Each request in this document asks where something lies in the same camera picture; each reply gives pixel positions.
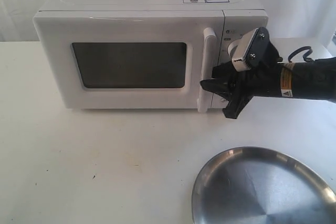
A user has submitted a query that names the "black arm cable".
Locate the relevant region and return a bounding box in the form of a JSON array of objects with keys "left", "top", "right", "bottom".
[{"left": 287, "top": 47, "right": 313, "bottom": 63}]

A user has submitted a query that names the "white wrist camera on bracket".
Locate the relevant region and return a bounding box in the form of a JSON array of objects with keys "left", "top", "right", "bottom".
[{"left": 232, "top": 27, "right": 270, "bottom": 72}]

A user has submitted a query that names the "stainless steel round plate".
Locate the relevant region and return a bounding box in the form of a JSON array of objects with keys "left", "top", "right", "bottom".
[{"left": 191, "top": 147, "right": 335, "bottom": 223}]

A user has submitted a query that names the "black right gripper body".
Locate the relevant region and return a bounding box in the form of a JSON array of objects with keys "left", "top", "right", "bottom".
[{"left": 229, "top": 42, "right": 282, "bottom": 100}]

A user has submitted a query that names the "white microwave door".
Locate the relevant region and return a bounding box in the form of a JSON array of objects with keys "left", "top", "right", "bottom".
[{"left": 33, "top": 10, "right": 225, "bottom": 113}]

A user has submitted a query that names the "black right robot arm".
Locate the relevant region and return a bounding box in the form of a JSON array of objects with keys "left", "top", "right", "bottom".
[{"left": 200, "top": 42, "right": 335, "bottom": 119}]

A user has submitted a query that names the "upper white control knob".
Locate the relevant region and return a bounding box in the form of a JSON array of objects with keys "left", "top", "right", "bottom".
[{"left": 227, "top": 39, "right": 239, "bottom": 57}]

